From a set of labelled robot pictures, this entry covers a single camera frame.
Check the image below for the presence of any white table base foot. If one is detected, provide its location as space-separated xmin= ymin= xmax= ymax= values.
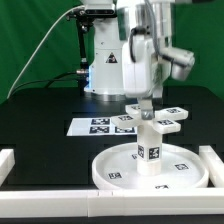
xmin=111 ymin=104 xmax=188 ymax=134

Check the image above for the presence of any white camera cable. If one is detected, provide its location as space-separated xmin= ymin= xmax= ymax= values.
xmin=7 ymin=4 xmax=84 ymax=100

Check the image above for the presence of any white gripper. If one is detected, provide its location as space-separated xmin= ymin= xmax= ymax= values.
xmin=122 ymin=35 xmax=171 ymax=120

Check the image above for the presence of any white front fence bar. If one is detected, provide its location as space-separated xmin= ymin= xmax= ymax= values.
xmin=0 ymin=188 xmax=224 ymax=218

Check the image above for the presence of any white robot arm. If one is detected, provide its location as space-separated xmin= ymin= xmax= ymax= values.
xmin=81 ymin=0 xmax=173 ymax=120

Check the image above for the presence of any white fiducial marker sheet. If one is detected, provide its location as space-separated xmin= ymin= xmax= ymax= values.
xmin=67 ymin=117 xmax=137 ymax=136

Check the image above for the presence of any white left fence block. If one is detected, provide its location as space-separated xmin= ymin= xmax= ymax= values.
xmin=0 ymin=149 xmax=15 ymax=186

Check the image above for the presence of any black camera on stand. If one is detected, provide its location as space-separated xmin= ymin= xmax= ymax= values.
xmin=66 ymin=0 xmax=121 ymax=94

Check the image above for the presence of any white round table top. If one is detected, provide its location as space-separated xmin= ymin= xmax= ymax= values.
xmin=92 ymin=142 xmax=209 ymax=190

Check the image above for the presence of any white fence block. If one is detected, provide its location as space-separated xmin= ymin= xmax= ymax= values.
xmin=199 ymin=146 xmax=224 ymax=188
xmin=0 ymin=149 xmax=15 ymax=186

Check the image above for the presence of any white right fence block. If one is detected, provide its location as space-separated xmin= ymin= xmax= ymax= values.
xmin=199 ymin=146 xmax=224 ymax=188

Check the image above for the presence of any black base cable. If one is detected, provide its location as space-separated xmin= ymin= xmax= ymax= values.
xmin=13 ymin=71 xmax=91 ymax=93

